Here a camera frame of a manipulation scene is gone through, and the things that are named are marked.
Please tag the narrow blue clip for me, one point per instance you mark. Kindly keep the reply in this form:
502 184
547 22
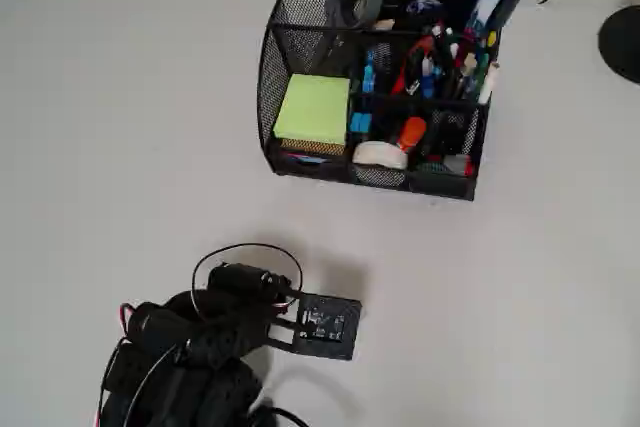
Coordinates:
370 72

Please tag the blue marker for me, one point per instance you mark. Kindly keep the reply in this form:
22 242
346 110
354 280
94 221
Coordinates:
428 87

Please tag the yellow tipped pen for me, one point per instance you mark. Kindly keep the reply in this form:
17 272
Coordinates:
492 38

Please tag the wide blue clip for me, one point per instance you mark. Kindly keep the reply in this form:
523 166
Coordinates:
360 123

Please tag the grey and red sharpener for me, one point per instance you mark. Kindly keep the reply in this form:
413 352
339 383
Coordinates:
455 164

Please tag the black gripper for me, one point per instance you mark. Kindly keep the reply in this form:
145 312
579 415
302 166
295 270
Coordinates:
248 281

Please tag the green marker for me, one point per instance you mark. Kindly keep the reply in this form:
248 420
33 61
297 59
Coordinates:
482 72

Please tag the orange capped glue stick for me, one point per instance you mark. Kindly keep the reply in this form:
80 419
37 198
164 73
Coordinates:
412 132

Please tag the white marker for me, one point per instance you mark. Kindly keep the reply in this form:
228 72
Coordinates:
487 87

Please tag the black mesh desk organizer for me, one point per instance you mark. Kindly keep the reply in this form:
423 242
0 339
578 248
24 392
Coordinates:
272 72

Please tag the black round lamp base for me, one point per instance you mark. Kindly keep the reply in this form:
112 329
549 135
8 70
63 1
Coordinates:
622 44

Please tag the beige eraser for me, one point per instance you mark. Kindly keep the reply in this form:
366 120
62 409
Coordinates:
384 25

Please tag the white tape roll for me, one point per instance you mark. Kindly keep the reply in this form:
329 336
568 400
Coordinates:
380 154

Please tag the black card with blue logo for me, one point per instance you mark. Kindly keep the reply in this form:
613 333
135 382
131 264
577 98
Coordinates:
425 6

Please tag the pink and blue note strips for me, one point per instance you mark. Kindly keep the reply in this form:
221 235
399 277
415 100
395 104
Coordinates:
305 158

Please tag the green sticky note pad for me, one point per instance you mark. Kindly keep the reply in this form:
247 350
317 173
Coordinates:
312 107

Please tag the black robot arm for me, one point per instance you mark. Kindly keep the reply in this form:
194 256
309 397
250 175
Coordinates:
220 342

